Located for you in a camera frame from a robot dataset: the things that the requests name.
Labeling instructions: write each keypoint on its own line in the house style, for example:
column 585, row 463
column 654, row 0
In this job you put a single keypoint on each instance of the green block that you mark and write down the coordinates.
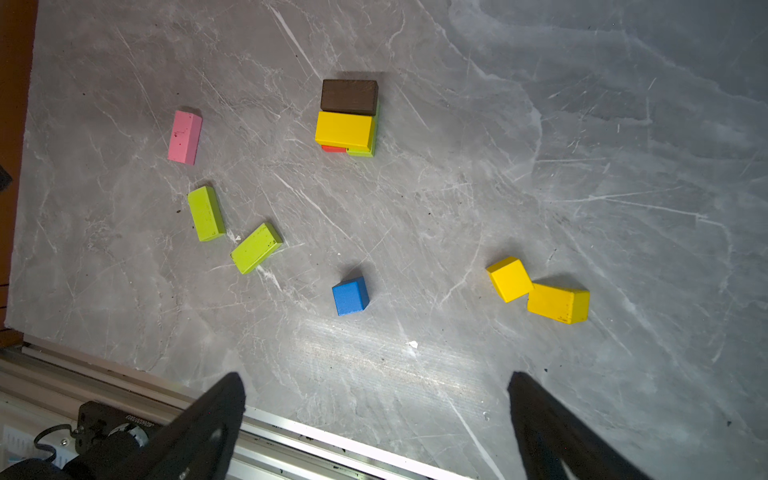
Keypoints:
column 256, row 248
column 206, row 214
column 370, row 150

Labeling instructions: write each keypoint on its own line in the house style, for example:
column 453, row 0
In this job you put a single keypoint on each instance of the red wood block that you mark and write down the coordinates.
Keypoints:
column 333, row 149

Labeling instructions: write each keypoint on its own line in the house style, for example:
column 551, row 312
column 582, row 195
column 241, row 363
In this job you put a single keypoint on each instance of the blue wood block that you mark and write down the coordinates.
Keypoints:
column 351, row 296

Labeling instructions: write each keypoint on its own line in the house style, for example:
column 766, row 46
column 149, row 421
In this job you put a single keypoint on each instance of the pink wood block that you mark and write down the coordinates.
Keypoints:
column 184, row 138

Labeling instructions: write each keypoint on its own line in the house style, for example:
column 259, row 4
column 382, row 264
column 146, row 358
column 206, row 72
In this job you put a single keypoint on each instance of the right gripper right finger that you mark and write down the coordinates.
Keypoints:
column 554, row 443

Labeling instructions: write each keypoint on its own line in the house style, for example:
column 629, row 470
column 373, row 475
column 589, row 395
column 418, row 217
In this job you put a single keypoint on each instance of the yellow cube block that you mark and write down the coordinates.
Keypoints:
column 510, row 279

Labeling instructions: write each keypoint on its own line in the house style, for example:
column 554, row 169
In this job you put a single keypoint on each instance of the yellow wedge block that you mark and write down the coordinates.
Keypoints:
column 568, row 306

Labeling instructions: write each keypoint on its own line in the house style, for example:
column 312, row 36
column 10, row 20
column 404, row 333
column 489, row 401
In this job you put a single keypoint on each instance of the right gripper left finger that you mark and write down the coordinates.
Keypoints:
column 198, row 444

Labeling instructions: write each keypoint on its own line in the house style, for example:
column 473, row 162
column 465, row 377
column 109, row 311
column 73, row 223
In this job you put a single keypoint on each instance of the dark brown wood block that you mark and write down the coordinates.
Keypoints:
column 356, row 97

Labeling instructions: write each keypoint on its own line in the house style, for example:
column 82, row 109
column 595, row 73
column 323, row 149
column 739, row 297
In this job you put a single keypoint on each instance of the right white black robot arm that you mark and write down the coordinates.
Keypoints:
column 101, row 440

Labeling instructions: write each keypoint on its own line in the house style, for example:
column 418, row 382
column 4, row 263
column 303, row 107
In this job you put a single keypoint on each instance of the yellow long wood block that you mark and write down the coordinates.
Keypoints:
column 345, row 130

